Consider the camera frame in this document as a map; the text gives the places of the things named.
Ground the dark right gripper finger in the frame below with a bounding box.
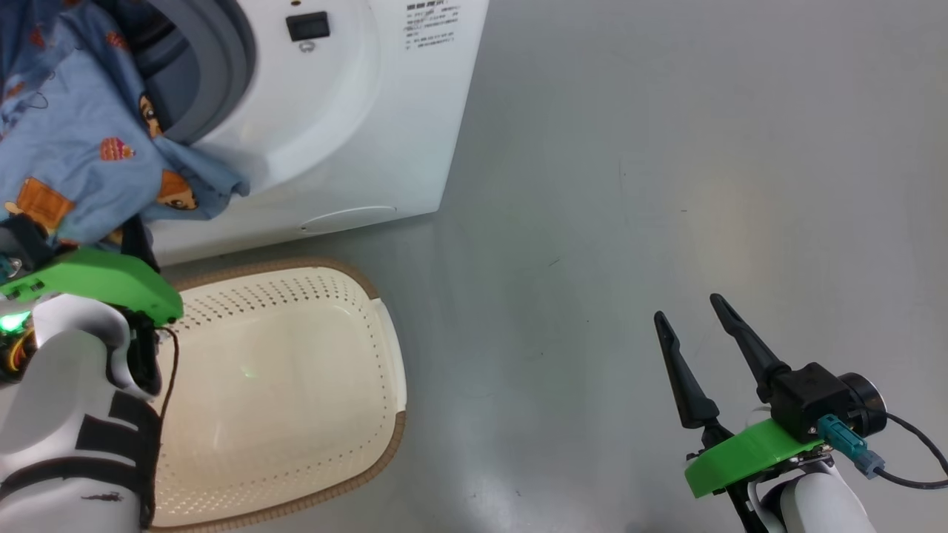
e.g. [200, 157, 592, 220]
[710, 293, 790, 405]
[653, 311, 721, 432]

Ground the small printed text label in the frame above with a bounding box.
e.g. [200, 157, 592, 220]
[404, 0, 460, 49]

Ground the thin brown left gripper cable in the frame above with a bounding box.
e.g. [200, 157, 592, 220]
[158, 326, 181, 424]

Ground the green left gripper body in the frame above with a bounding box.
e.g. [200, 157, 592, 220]
[0, 247, 184, 326]

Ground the teal right cable connector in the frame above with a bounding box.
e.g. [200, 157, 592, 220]
[817, 415, 886, 478]

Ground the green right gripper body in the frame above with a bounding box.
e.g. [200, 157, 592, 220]
[684, 418, 827, 498]

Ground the cream perforated laundry basket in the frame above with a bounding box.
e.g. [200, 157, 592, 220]
[148, 258, 408, 530]

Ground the blue cartoon print garment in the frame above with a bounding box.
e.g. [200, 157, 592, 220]
[0, 0, 250, 249]

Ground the round white filter cover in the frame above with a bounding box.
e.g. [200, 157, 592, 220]
[300, 206, 397, 234]

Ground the black door latch socket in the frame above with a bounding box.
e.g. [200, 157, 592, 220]
[286, 11, 331, 42]

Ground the white front-load washing machine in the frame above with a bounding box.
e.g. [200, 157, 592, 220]
[0, 0, 490, 267]

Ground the grey rubber door gasket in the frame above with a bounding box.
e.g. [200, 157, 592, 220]
[115, 0, 258, 147]

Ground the thin black right gripper cable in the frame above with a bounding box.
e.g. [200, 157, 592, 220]
[867, 411, 948, 491]

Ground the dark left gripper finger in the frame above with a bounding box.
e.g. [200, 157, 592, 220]
[122, 216, 160, 272]

